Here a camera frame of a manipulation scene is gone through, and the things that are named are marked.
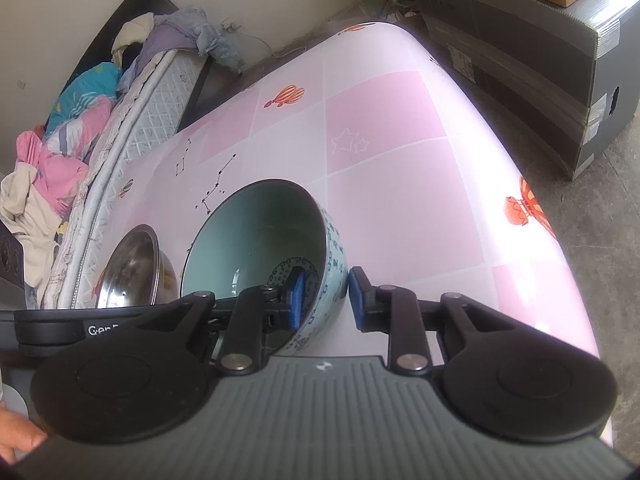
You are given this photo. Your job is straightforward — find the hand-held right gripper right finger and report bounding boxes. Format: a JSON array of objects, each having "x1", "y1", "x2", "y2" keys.
[{"x1": 348, "y1": 266, "x2": 506, "y2": 377}]

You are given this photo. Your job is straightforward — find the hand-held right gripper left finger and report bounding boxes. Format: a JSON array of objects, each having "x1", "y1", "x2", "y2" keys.
[{"x1": 132, "y1": 267, "x2": 307, "y2": 378}]

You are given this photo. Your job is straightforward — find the teal patterned ceramic bowl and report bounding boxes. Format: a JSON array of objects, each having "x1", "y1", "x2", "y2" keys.
[{"x1": 180, "y1": 178, "x2": 349, "y2": 357}]

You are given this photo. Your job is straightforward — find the small stainless steel bowl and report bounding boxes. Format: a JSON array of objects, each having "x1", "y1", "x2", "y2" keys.
[{"x1": 95, "y1": 224, "x2": 178, "y2": 309}]

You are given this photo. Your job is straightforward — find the person's left hand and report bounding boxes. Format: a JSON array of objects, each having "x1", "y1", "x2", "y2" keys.
[{"x1": 0, "y1": 406, "x2": 49, "y2": 467}]

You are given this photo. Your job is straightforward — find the cream cloth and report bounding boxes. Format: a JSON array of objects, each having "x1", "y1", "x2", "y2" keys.
[{"x1": 0, "y1": 160, "x2": 62, "y2": 289}]

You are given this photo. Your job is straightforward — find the quilted white mattress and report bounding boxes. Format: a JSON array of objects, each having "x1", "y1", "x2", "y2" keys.
[{"x1": 37, "y1": 47, "x2": 211, "y2": 311}]

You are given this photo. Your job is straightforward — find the blue-grey bed sheet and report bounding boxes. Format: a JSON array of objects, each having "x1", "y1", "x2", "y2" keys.
[{"x1": 112, "y1": 6, "x2": 246, "y2": 92}]

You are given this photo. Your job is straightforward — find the large grey box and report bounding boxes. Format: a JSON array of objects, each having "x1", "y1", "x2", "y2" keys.
[{"x1": 400, "y1": 0, "x2": 640, "y2": 181}]

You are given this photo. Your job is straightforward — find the white charger cable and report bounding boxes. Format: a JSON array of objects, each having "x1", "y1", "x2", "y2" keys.
[{"x1": 220, "y1": 17, "x2": 313, "y2": 59}]

